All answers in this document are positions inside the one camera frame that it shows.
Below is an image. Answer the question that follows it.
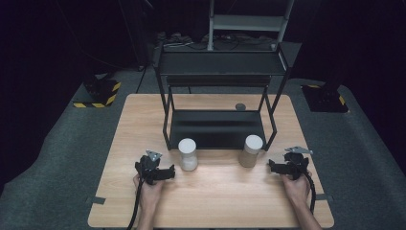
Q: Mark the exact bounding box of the grey metal stand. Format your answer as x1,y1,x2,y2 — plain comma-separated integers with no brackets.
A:
206,0,296,52

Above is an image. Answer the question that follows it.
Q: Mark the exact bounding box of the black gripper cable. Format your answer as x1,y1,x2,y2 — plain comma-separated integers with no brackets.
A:
126,177,146,230
302,170,318,215

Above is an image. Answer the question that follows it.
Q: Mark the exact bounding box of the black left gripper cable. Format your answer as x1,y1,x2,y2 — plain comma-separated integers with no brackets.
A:
126,177,146,230

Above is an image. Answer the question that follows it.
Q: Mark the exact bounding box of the black metal shelf rack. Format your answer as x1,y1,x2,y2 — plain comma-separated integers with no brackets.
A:
153,41,292,152

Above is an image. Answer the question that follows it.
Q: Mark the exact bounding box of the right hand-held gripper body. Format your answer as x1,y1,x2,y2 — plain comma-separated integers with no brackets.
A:
283,146,314,181

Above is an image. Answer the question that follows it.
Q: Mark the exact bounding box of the person's left hand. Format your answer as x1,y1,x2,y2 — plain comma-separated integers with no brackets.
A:
132,173,166,209

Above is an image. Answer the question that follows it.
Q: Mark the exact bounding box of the white powder jar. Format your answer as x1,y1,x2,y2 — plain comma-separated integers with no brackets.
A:
177,137,199,173

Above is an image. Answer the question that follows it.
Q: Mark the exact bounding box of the brown powder jar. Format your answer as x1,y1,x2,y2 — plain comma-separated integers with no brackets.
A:
237,134,264,169

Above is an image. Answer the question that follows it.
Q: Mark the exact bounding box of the person's right hand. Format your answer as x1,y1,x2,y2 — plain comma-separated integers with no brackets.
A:
281,172,312,209

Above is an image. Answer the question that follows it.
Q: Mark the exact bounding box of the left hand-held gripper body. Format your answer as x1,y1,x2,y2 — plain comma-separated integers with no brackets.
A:
134,149,163,186

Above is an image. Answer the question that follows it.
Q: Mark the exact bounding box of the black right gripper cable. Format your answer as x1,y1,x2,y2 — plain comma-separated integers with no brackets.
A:
302,170,318,215

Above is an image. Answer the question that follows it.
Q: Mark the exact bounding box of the yellow-black striped stand base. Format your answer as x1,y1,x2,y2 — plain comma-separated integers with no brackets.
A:
301,83,350,114
73,79,123,109

